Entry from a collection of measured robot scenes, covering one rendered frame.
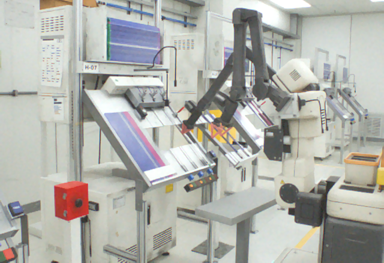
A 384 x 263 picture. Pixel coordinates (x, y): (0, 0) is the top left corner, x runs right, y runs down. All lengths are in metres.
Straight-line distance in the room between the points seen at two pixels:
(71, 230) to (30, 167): 2.07
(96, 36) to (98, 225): 1.13
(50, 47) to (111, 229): 1.18
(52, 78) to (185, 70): 1.46
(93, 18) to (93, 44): 0.16
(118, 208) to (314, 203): 1.15
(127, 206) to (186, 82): 1.55
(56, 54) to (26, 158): 1.61
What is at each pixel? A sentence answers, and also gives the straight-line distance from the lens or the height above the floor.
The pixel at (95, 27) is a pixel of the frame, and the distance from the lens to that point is 2.43.
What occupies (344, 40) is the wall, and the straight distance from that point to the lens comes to 9.87.
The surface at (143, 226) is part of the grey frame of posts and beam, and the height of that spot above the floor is 0.51.
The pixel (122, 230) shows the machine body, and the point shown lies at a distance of 2.44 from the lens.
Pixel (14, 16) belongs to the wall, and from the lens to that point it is 3.81.
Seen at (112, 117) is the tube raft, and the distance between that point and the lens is 2.26.
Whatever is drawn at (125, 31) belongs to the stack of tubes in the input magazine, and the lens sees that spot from 2.51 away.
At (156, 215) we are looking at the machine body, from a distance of 2.68.
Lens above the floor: 1.26
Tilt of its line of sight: 6 degrees down
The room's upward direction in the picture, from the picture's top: 1 degrees clockwise
